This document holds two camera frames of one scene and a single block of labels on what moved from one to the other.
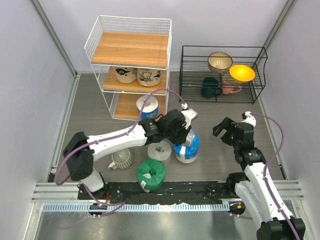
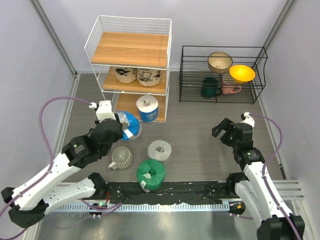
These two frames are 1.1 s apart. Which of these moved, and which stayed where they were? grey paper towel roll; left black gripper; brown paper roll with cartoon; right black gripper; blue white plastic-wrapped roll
Moved: left black gripper; blue white plastic-wrapped roll
Stayed: grey paper towel roll; right black gripper; brown paper roll with cartoon
